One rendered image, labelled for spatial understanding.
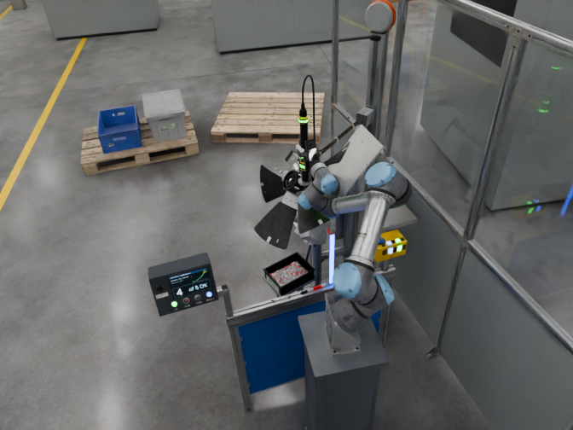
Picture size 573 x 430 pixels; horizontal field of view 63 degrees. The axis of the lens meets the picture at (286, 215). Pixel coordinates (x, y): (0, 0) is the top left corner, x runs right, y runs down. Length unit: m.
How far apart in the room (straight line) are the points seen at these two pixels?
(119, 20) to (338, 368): 8.17
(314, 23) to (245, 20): 1.07
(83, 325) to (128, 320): 0.32
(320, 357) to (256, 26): 6.35
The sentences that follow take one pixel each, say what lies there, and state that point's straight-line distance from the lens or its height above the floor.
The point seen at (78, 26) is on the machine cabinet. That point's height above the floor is 0.20.
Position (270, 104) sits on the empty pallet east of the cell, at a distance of 5.76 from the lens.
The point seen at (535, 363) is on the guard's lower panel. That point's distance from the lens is 2.47.
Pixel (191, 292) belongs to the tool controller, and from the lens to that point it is 2.05.
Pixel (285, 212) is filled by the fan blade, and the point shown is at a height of 1.06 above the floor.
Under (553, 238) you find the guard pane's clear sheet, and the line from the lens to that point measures 2.12.
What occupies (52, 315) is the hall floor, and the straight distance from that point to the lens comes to 3.88.
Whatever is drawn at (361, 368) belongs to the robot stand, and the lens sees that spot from 1.96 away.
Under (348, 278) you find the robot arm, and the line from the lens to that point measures 1.69.
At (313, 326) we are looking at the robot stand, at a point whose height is 1.00.
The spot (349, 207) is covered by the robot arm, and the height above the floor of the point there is 1.35.
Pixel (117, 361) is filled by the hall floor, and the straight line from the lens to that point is 3.42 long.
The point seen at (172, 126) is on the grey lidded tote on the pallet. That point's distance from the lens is 5.15.
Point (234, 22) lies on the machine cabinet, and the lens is 7.70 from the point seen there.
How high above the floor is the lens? 2.63
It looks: 39 degrees down
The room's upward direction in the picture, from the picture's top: 3 degrees counter-clockwise
